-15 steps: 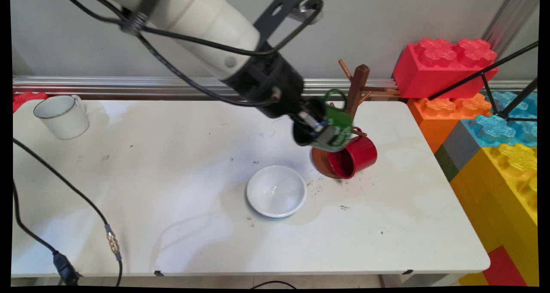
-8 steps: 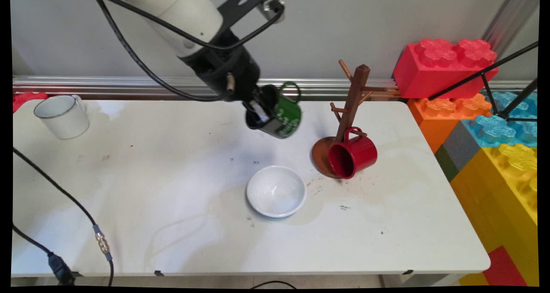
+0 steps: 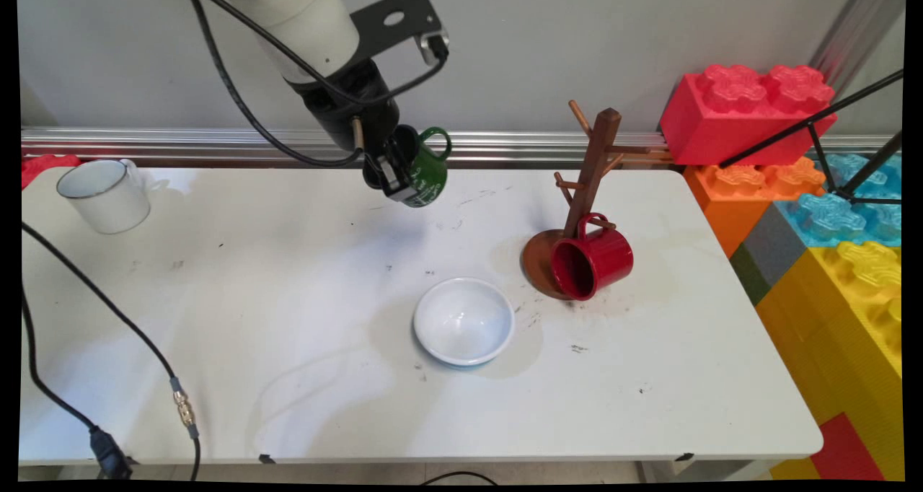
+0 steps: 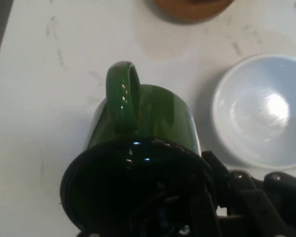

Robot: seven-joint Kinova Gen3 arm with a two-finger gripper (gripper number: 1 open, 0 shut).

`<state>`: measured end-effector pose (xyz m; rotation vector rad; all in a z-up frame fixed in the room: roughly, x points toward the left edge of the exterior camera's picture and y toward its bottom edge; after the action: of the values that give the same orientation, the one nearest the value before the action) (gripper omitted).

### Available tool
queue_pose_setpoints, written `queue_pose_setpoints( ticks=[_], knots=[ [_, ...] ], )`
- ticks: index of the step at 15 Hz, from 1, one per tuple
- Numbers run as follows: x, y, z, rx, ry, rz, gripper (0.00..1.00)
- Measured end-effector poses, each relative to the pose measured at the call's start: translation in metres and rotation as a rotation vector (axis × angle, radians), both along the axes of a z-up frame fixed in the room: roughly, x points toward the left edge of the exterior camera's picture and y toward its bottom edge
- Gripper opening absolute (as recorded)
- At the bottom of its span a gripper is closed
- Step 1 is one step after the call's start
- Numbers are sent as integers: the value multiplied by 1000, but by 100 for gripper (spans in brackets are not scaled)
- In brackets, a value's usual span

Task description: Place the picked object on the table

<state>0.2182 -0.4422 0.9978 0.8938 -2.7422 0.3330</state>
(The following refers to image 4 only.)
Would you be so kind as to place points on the brown wooden mug tree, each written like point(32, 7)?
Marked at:
point(192, 12)

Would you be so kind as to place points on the green enamel mug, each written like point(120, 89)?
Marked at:
point(158, 111)

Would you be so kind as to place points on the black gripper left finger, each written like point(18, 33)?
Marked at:
point(202, 217)

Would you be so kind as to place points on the white bowl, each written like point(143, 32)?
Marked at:
point(261, 111)

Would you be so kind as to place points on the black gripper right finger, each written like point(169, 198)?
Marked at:
point(256, 202)

